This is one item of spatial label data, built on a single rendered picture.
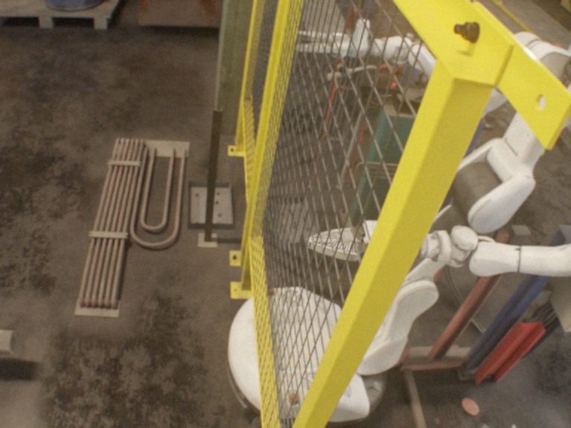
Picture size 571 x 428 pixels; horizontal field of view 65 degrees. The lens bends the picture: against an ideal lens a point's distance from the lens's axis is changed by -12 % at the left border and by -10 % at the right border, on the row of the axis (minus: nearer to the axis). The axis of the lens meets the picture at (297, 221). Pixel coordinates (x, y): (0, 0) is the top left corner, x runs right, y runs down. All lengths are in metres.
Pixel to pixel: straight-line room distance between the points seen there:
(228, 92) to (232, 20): 0.51
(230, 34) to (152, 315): 1.69
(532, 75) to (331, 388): 0.66
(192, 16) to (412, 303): 3.70
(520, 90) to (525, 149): 1.02
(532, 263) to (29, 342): 2.06
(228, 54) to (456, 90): 2.72
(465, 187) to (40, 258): 2.07
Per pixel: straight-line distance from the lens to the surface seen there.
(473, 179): 1.57
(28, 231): 2.88
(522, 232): 1.88
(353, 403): 1.98
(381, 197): 2.84
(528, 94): 0.47
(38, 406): 2.27
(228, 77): 3.24
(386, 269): 0.66
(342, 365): 0.86
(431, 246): 1.17
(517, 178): 1.51
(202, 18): 4.84
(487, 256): 1.21
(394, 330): 1.87
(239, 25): 3.08
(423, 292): 1.71
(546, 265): 1.22
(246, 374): 1.89
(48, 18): 5.16
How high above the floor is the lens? 1.99
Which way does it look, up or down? 43 degrees down
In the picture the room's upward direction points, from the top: 13 degrees clockwise
